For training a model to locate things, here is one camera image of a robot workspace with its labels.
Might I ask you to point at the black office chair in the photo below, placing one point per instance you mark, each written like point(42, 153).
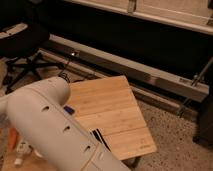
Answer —
point(20, 44)

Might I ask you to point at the metal rail beam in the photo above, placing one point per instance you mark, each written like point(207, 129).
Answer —
point(158, 78)

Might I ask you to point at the black white striped block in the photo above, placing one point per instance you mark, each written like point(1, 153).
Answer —
point(100, 138)

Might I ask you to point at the white squeeze bottle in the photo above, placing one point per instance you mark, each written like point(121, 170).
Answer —
point(23, 149)

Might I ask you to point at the white ceramic cup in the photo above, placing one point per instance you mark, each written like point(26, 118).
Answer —
point(38, 154)

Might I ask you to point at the blue plastic cup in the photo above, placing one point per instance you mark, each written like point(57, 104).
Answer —
point(69, 110)

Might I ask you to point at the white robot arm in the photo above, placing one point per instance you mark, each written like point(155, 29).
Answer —
point(37, 111)

